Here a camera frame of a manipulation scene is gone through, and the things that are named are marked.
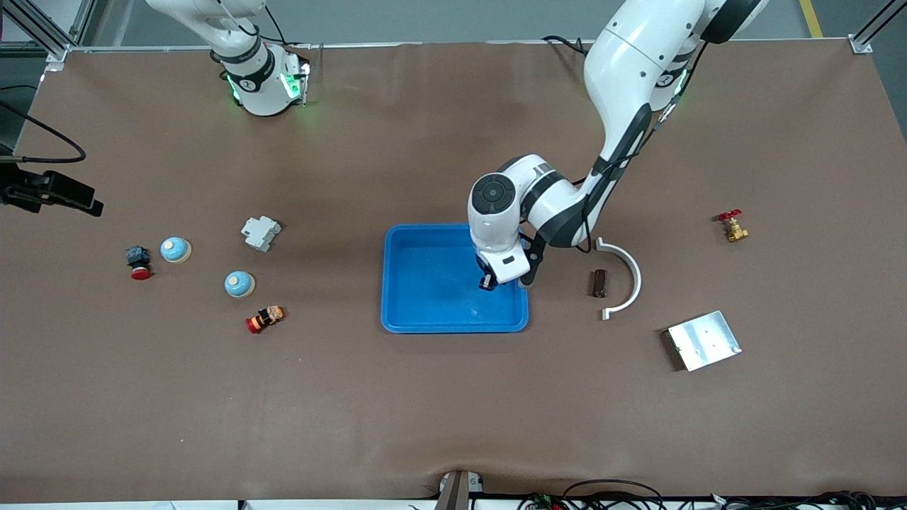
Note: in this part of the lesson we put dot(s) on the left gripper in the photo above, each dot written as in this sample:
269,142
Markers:
486,280

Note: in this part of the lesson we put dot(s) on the brown cylindrical capacitor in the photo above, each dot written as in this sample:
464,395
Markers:
599,283

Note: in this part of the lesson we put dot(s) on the light blue dome bell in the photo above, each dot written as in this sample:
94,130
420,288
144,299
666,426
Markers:
174,249
239,284

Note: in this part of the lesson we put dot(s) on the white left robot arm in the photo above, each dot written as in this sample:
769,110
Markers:
631,64

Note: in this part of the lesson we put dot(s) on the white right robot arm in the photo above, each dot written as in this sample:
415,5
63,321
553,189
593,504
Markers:
255,85

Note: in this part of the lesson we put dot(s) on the blue plastic tray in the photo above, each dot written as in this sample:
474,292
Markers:
425,283

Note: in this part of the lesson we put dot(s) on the red mushroom push button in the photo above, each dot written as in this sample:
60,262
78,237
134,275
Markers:
138,258

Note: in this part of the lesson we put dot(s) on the brown table mat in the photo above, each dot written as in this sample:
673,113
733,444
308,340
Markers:
453,411

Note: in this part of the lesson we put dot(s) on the white circuit breaker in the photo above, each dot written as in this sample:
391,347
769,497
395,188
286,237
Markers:
261,234

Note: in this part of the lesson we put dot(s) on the red yellow emergency stop button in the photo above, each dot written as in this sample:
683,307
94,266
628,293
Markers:
266,318

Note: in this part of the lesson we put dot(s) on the square aluminium plate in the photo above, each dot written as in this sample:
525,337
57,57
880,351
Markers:
705,341

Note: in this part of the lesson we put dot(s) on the white curved bracket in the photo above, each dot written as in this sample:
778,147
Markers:
638,282

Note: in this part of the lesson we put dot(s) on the aluminium frame profile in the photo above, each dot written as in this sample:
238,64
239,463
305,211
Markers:
42,35
875,28

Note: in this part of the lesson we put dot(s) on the metal mounting post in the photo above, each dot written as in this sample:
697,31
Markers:
453,496

